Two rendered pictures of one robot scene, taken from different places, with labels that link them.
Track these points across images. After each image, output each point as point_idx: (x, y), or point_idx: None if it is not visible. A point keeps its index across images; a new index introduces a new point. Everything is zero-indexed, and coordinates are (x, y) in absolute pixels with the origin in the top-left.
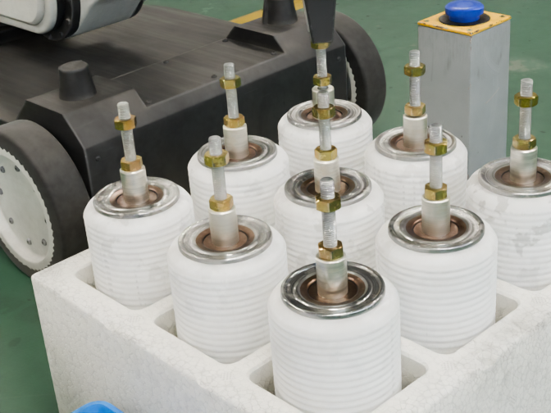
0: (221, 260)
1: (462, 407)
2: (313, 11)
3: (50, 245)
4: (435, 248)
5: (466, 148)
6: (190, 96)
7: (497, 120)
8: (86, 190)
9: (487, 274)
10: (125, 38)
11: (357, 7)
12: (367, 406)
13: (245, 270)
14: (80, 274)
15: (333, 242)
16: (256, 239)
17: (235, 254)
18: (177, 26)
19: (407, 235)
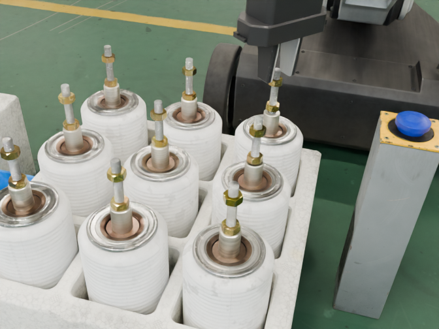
0: (45, 152)
1: (44, 324)
2: (260, 55)
3: None
4: (87, 232)
5: (357, 219)
6: (324, 83)
7: (399, 220)
8: (225, 97)
9: (109, 275)
10: (387, 37)
11: None
12: (2, 273)
13: (47, 165)
14: None
15: (13, 177)
16: (75, 156)
17: (55, 155)
18: (426, 46)
19: (102, 215)
